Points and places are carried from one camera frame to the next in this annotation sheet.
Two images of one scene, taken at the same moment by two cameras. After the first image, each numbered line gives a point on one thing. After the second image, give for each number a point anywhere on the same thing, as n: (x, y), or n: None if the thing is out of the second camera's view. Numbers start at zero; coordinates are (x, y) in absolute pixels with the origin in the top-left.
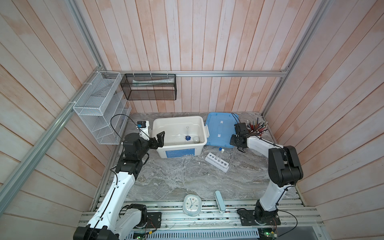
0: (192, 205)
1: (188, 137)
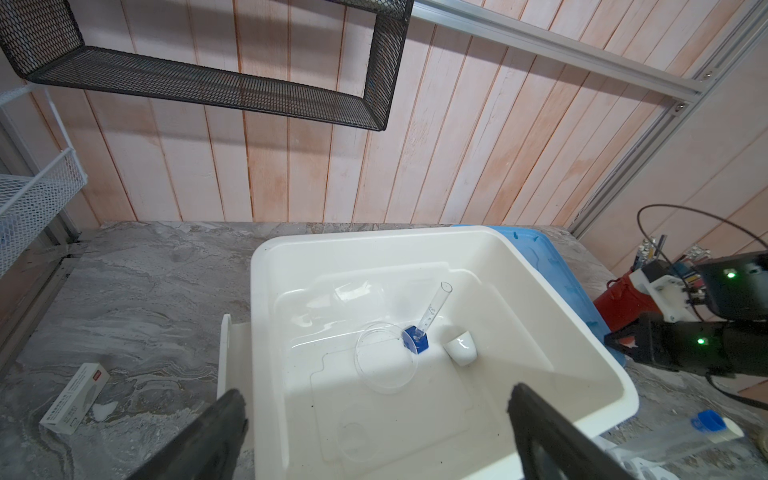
0: None
1: (415, 338)
